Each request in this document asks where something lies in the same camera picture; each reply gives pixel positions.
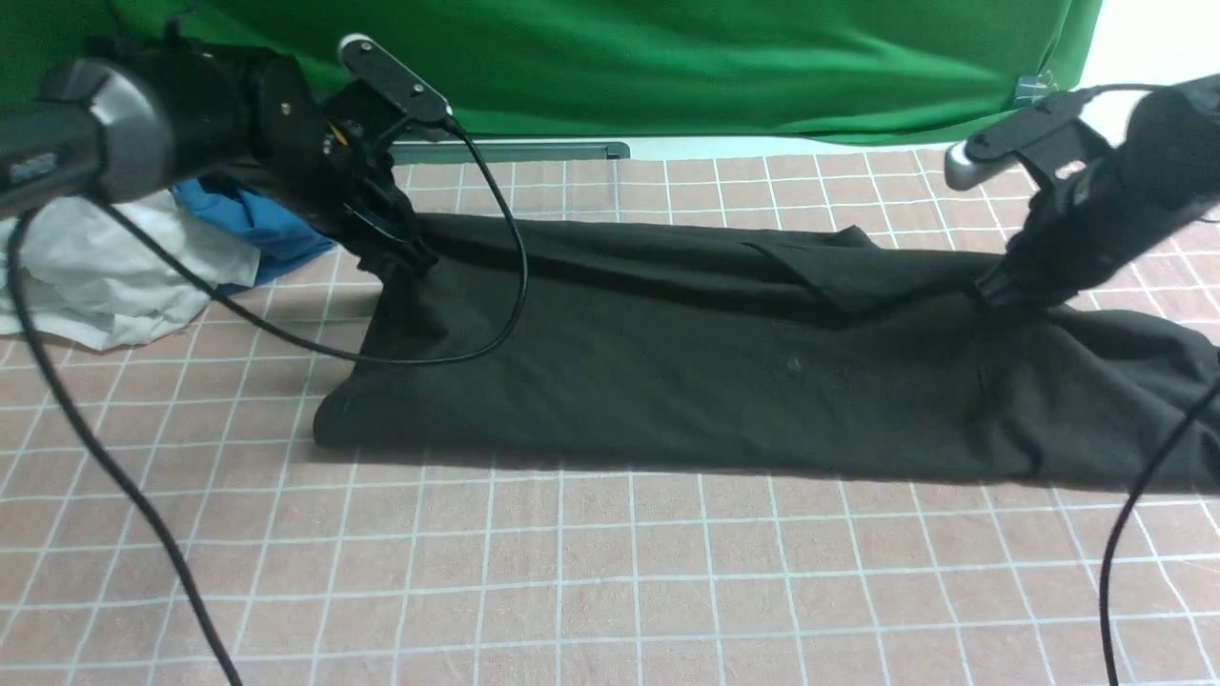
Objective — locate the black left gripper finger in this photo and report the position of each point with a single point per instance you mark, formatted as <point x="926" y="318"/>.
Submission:
<point x="385" y="252"/>

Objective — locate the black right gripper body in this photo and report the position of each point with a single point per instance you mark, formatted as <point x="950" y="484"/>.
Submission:
<point x="1066" y="246"/>

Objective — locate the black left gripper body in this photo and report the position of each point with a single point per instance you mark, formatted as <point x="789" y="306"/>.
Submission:
<point x="333" y="163"/>

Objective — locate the dark gray long-sleeved shirt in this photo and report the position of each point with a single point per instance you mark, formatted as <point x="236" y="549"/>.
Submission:
<point x="724" y="350"/>

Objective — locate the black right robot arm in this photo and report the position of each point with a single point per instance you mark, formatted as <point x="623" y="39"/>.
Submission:
<point x="1166" y="171"/>

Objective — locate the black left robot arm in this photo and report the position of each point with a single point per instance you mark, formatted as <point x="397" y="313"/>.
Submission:
<point x="120" y="126"/>

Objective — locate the crumpled blue garment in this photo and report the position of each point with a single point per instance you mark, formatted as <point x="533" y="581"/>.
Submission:
<point x="283" y="241"/>

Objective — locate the clear binder clip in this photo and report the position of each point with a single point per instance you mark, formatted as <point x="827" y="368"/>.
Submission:
<point x="1030" y="89"/>

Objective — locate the green backdrop cloth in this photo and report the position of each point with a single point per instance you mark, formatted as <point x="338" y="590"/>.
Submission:
<point x="843" y="72"/>

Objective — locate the crumpled white garment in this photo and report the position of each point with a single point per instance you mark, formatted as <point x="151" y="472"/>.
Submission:
<point x="88" y="280"/>

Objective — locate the pink checkered tablecloth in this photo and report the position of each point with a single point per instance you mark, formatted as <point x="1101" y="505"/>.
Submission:
<point x="322" y="570"/>

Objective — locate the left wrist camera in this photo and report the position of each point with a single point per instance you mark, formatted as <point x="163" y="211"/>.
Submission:
<point x="418" y="103"/>

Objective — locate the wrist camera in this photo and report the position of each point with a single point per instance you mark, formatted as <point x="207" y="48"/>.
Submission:
<point x="1048" y="139"/>
<point x="418" y="103"/>

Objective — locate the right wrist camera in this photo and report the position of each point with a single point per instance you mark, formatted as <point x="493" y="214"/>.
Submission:
<point x="1048" y="139"/>

